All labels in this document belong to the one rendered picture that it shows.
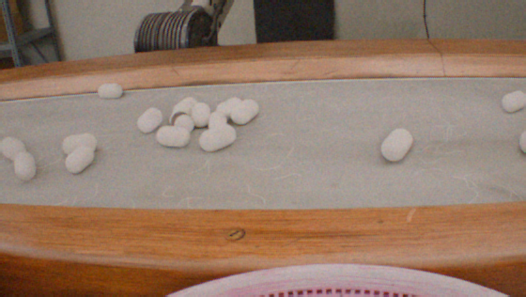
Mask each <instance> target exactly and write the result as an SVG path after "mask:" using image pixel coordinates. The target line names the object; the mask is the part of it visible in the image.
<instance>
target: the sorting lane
mask: <svg viewBox="0 0 526 297"><path fill-rule="evenodd" d="M514 91H521V92H523V93H524V94H525V96H526V79H523V78H482V77H480V78H466V77H463V78H448V77H446V78H410V79H404V78H392V79H373V78H372V79H352V80H331V81H327V80H312V81H291V82H269V83H249V84H227V85H207V86H187V87H167V88H148V89H147V90H128V91H122V94H121V96H120V97H118V98H110V99H106V100H105V99H102V98H101V97H100V95H99V93H90V94H80V95H71V96H54V97H51V98H38V99H27V100H21V101H6V102H0V144H1V142H2V140H3V139H4V138H6V137H9V136H12V137H14V138H16V139H18V140H20V141H21V142H23V143H24V146H25V152H29V153H31V154H32V156H33V157H34V159H35V165H36V168H37V172H36V174H35V175H34V176H33V178H32V179H30V180H20V179H19V178H18V177H17V176H16V173H15V165H14V161H12V160H10V159H9V158H7V157H6V156H5V155H3V153H2V152H1V149H0V203H11V204H29V205H49V206H71V207H95V208H125V209H160V208H164V209H246V210H271V209H354V208H393V207H406V206H424V205H449V204H471V203H491V202H509V201H526V153H525V152H524V151H523V150H521V147H520V145H519V139H520V138H521V135H522V134H523V132H525V131H526V106H525V107H523V108H521V109H519V110H517V111H516V112H508V111H505V109H504V108H503V106H502V100H503V97H504V96H506V95H508V94H510V93H512V92H514ZM186 98H194V99H196V100H197V102H203V103H206V104H207V105H208V106H209V108H210V112H211V113H213V112H215V111H216V109H217V106H218V105H219V104H220V103H222V102H226V101H227V100H229V99H232V98H238V99H240V100H241V101H242V102H243V101H245V100H252V101H255V102H256V103H257V104H258V107H259V111H258V114H257V115H256V116H255V117H252V118H251V119H250V121H249V122H248V123H246V124H244V125H238V124H236V123H235V122H234V121H233V118H230V119H229V120H228V121H227V122H226V124H227V125H229V126H231V127H233V128H234V129H235V131H236V139H235V142H234V143H232V144H231V145H230V146H227V147H225V148H221V149H218V150H216V151H213V152H210V151H205V150H203V149H202V148H201V146H200V143H199V139H200V135H201V134H202V132H204V131H206V130H209V124H208V125H207V126H206V127H203V128H198V127H196V126H194V127H193V130H192V131H191V132H190V134H191V140H190V142H189V144H188V145H186V146H185V147H181V148H179V147H167V146H163V145H161V144H160V143H159V142H158V141H157V138H156V135H157V133H158V130H159V129H160V128H161V127H163V126H172V125H171V122H170V119H171V116H172V115H173V111H174V107H175V106H176V105H177V104H178V103H179V102H181V101H183V100H184V99H186ZM151 108H155V109H158V110H160V111H161V113H162V123H161V124H160V125H159V126H158V127H157V128H156V129H155V130H154V131H153V132H150V133H144V132H142V131H141V130H140V129H139V127H138V119H139V117H140V116H142V115H143V114H144V113H145V111H147V110H148V109H151ZM398 129H403V130H406V131H407V132H408V133H409V134H410V135H411V138H412V143H411V146H410V148H409V149H408V151H407V153H406V154H405V156H404V157H403V158H402V159H400V160H398V161H389V160H388V159H387V158H386V157H385V156H384V155H383V153H382V151H381V146H382V144H383V142H384V141H385V140H386V139H387V138H388V136H389V134H390V133H391V132H393V131H395V130H398ZM85 133H89V134H92V135H93V136H94V137H95V139H96V141H97V147H96V149H95V150H94V160H93V162H92V163H91V164H90V165H89V166H87V167H86V169H85V170H83V171H82V172H81V173H79V174H77V173H72V172H70V171H69V170H68V169H67V168H66V165H65V162H66V159H67V158H68V157H69V155H68V154H66V153H65V152H64V150H63V143H64V139H65V138H67V137H68V136H71V135H78V134H85Z"/></svg>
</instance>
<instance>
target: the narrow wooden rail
mask: <svg viewBox="0 0 526 297"><path fill-rule="evenodd" d="M339 263H342V264H359V265H363V264H368V265H377V266H381V265H382V266H389V267H395V268H396V267H399V268H404V269H413V270H416V271H423V272H427V273H434V274H441V275H443V276H449V277H452V278H456V279H459V280H464V281H466V282H470V283H473V284H476V285H477V286H478V285H479V286H482V287H485V288H487V289H493V290H495V291H498V292H499V293H502V294H503V295H507V296H510V297H526V201H509V202H491V203H471V204H449V205H424V206H406V207H393V208H354V209H271V210H246V209H164V208H160V209H125V208H95V207H71V206H49V205H29V204H11V203H0V297H165V296H167V295H169V294H171V293H173V294H174V293H176V292H179V291H181V290H184V289H188V288H191V287H194V286H197V285H200V284H203V283H208V282H211V281H214V280H218V279H221V278H225V277H228V276H231V275H235V274H248V273H252V272H258V271H264V270H269V269H276V268H285V267H295V266H298V265H310V264H339Z"/></svg>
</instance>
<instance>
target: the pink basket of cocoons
mask: <svg viewBox="0 0 526 297"><path fill-rule="evenodd" d="M307 289H311V290H312V292H310V293H307V291H306V290H307ZM317 289H322V292H317ZM326 289H332V291H326ZM335 289H342V292H337V291H335ZM346 289H351V291H348V292H346ZM355 289H360V290H361V292H354V290H355ZM369 289H370V293H369V292H364V291H365V290H369ZM297 290H302V293H297ZM374 290H376V291H379V294H375V293H374ZM288 291H293V294H287V292H288ZM384 291H387V292H389V295H386V294H384ZM278 292H283V293H284V295H278ZM394 292H396V293H399V294H398V296H394ZM271 293H274V296H272V297H403V294H404V293H405V294H408V295H409V297H411V296H412V295H414V296H418V297H510V296H507V295H503V294H502V293H499V292H498V291H495V290H493V289H487V288H485V287H482V286H479V285H478V286H477V285H476V284H473V283H470V282H466V281H464V280H459V279H456V278H452V277H449V276H443V275H441V274H434V273H427V272H423V271H416V270H413V269H404V268H399V267H396V268H395V267H389V266H382V265H381V266H377V265H368V264H363V265H359V264H342V263H339V264H310V265H298V266H295V267H285V268H276V269H269V270H264V271H258V272H252V273H248V274H235V275H231V276H228V277H225V278H221V279H218V280H214V281H211V282H208V283H203V284H200V285H197V286H194V287H191V288H188V289H184V290H181V291H179V292H176V293H174V294H173V293H171V294H169V295H167V296H165V297H259V296H260V295H265V297H269V294H271Z"/></svg>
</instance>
